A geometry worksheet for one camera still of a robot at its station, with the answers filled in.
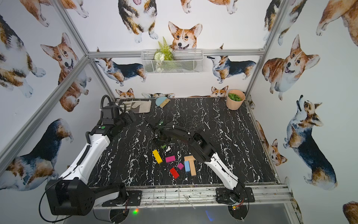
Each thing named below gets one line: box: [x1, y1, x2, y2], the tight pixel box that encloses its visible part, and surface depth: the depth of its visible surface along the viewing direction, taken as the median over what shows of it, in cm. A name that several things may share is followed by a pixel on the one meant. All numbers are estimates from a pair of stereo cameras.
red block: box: [169, 167, 180, 180], surface depth 83 cm
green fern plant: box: [153, 36, 174, 73], surface depth 84 cm
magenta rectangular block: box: [165, 155, 176, 163], surface depth 90 cm
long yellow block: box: [151, 149, 163, 164], surface depth 90 cm
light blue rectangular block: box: [184, 160, 191, 173], surface depth 85 cm
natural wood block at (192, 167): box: [189, 160, 197, 176], surface depth 85 cm
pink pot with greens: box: [226, 89, 246, 111], surface depth 109 cm
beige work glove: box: [119, 100, 152, 114], surface depth 119 cm
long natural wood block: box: [184, 155, 197, 161], surface depth 90 cm
